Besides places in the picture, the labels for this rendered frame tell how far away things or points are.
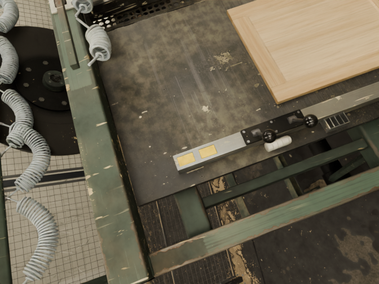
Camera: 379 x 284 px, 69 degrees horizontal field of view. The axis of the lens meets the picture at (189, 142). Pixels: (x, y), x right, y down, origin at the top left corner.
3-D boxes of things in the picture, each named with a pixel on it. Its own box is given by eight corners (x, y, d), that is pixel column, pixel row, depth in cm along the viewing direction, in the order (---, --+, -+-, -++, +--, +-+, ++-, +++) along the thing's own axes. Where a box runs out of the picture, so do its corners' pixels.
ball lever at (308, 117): (297, 123, 85) (322, 125, 72) (286, 127, 85) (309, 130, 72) (294, 111, 85) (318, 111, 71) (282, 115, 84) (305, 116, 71)
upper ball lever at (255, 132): (261, 136, 84) (280, 141, 71) (250, 140, 84) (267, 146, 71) (258, 124, 84) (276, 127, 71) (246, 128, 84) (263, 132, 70)
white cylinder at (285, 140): (267, 153, 86) (290, 145, 86) (269, 150, 83) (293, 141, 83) (263, 145, 87) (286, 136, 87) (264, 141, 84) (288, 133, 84)
